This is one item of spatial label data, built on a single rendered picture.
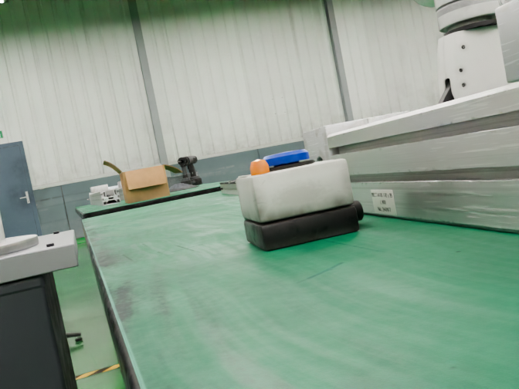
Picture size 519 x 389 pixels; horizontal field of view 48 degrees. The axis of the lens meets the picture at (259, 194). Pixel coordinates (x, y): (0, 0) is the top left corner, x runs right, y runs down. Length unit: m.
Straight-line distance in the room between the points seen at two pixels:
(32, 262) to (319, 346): 0.45
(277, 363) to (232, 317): 0.08
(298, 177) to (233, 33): 12.03
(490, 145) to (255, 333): 0.19
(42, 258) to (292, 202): 0.28
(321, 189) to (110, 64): 11.46
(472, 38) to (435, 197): 0.37
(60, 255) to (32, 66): 11.26
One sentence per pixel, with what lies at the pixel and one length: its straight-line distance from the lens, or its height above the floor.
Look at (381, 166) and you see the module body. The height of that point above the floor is 0.83.
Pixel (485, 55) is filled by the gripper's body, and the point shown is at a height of 0.93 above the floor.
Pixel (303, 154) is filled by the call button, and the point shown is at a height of 0.85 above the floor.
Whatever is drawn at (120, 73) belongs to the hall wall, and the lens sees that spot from 11.88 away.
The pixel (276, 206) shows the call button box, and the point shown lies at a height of 0.81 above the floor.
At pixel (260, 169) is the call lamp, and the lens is 0.45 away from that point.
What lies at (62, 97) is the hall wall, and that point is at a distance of 11.72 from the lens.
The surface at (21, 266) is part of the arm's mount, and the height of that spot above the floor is 0.79.
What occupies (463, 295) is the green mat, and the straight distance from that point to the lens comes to 0.25.
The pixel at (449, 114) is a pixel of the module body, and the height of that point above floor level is 0.86.
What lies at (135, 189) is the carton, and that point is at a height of 0.84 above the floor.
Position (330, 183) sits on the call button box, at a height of 0.82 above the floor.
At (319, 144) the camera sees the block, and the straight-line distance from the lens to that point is 0.66.
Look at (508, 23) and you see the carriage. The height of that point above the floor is 0.89.
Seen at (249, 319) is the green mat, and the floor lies 0.78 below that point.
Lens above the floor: 0.85
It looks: 3 degrees down
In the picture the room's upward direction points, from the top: 11 degrees counter-clockwise
